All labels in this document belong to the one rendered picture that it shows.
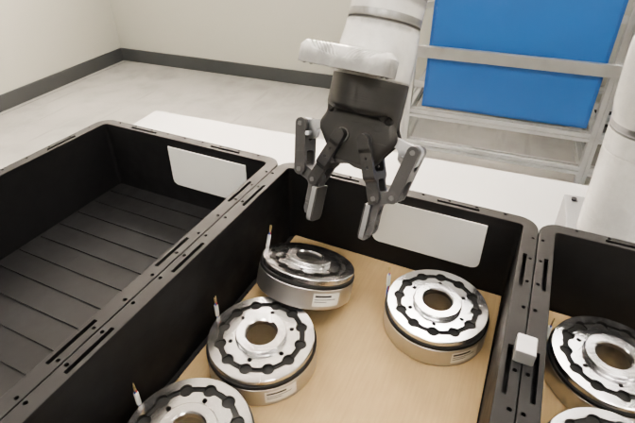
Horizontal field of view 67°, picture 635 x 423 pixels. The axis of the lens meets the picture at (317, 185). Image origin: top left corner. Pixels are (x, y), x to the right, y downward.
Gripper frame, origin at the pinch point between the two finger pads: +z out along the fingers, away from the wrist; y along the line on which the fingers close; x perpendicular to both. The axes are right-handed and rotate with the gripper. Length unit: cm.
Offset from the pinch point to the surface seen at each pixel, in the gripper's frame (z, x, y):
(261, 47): -24, -244, 194
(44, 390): 10.9, 26.0, 7.3
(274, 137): 3, -53, 45
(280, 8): -52, -236, 179
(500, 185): 1, -59, -8
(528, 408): 4.8, 11.4, -21.1
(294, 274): 5.9, 4.8, 1.4
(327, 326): 11.5, 1.4, -1.9
